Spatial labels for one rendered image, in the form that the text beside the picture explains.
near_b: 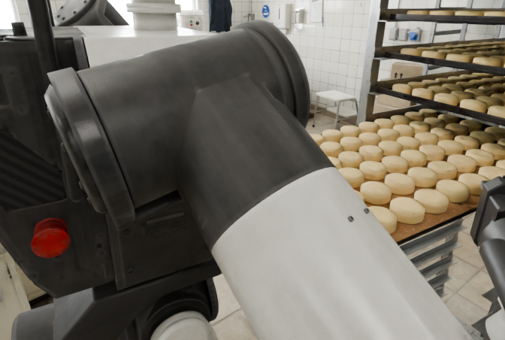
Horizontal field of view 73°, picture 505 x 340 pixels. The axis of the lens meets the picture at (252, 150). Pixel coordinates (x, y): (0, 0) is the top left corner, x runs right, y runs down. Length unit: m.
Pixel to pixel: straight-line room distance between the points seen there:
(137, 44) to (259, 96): 0.17
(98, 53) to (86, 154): 0.16
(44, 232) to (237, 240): 0.24
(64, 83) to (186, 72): 0.06
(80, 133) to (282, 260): 0.11
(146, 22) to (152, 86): 0.24
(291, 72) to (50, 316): 0.49
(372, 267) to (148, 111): 0.13
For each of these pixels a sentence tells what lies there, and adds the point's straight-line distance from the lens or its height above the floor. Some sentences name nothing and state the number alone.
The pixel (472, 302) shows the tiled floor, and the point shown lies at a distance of 2.28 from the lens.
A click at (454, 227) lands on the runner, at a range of 1.67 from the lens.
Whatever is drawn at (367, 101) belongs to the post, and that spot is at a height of 1.19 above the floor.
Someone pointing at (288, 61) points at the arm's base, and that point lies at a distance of 0.23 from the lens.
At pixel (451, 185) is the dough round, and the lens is 0.67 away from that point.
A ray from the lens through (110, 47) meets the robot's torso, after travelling 0.33.
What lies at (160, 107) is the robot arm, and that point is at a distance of 0.19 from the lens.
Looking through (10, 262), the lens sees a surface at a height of 0.79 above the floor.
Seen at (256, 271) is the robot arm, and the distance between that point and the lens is 0.17.
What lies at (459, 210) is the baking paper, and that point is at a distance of 0.65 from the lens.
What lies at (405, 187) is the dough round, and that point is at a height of 1.15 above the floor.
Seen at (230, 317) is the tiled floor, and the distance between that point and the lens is 1.90.
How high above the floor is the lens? 1.43
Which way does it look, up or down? 23 degrees down
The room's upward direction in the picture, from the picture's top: straight up
